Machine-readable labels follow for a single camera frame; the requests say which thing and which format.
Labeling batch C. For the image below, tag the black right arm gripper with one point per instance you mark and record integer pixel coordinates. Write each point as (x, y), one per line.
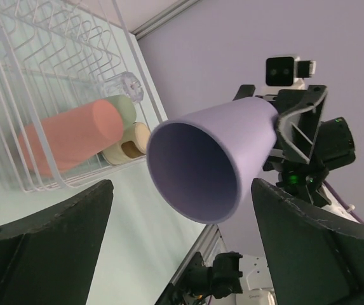
(301, 135)

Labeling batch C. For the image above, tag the pink cup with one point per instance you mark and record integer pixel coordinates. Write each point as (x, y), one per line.
(76, 135)

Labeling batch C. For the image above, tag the green cup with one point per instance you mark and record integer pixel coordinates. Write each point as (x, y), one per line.
(125, 108)

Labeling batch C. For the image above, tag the beige cup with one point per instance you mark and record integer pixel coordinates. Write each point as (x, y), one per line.
(132, 145)

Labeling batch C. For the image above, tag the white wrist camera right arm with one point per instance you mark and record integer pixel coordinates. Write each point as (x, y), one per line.
(287, 72)

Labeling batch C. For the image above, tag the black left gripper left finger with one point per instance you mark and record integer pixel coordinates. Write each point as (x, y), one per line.
(49, 257)

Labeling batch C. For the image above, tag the purple cup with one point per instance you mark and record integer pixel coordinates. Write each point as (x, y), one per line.
(203, 163)

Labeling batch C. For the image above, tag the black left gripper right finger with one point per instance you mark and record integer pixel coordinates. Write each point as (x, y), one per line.
(314, 256)

